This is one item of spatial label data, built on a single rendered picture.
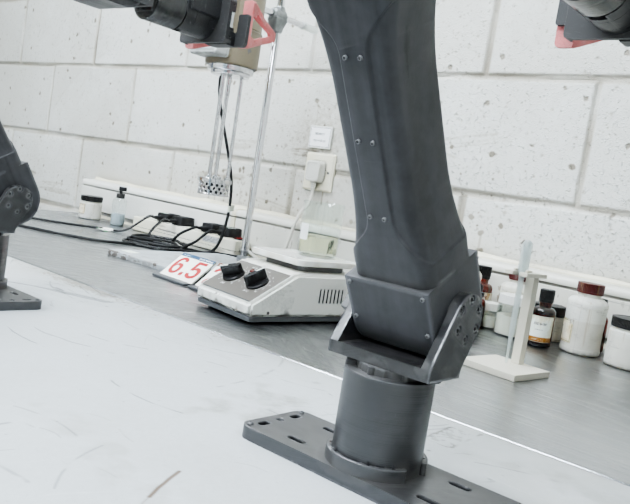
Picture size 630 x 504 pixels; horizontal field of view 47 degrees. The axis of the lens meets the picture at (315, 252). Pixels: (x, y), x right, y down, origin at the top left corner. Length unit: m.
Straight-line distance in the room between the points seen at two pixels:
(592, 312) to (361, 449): 0.73
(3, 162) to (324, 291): 0.44
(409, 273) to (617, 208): 0.91
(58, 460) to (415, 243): 0.26
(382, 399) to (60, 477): 0.20
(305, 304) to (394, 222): 0.56
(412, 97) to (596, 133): 0.96
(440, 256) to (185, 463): 0.21
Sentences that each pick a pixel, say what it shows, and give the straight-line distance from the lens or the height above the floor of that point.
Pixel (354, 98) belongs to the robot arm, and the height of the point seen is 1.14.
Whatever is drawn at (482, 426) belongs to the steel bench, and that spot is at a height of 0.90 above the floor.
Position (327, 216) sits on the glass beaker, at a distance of 1.04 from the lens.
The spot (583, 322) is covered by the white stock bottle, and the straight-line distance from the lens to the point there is 1.17.
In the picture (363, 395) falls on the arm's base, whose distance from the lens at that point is 0.48.
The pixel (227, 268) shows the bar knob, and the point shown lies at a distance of 1.03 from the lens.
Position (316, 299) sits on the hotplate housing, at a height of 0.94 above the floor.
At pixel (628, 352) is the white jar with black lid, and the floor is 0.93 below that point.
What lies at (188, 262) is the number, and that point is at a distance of 1.25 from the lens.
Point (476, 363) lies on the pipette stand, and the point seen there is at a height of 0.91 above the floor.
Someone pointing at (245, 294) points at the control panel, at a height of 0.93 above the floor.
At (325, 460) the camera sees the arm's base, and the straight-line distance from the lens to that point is 0.51.
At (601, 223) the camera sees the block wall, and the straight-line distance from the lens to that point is 1.35.
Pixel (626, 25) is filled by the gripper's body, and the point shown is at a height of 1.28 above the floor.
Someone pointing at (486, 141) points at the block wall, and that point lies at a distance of 1.45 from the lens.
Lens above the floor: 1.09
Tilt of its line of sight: 5 degrees down
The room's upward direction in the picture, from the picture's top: 9 degrees clockwise
